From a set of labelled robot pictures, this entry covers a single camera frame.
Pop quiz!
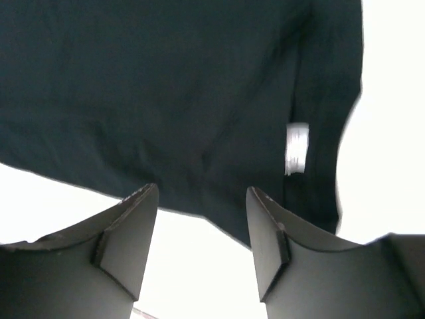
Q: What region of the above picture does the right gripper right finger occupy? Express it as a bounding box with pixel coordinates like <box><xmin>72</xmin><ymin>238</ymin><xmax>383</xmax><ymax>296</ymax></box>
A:
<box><xmin>246</xmin><ymin>187</ymin><xmax>424</xmax><ymax>319</ymax></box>

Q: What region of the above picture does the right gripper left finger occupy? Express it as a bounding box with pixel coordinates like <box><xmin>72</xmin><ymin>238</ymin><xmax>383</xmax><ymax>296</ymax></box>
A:
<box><xmin>1</xmin><ymin>184</ymin><xmax>159</xmax><ymax>319</ymax></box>

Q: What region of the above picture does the black t shirt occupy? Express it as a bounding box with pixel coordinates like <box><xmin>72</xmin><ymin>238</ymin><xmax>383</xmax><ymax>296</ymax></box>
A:
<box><xmin>1</xmin><ymin>1</ymin><xmax>363</xmax><ymax>245</ymax></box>

